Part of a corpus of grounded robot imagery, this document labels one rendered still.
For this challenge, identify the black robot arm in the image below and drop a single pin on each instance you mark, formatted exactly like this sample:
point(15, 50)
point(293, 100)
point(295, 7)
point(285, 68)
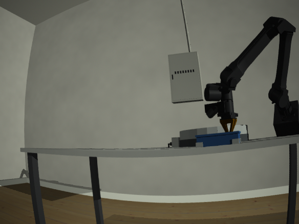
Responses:
point(231, 75)

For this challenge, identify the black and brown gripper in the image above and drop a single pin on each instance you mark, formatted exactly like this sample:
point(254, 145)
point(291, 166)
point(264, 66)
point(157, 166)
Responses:
point(228, 117)

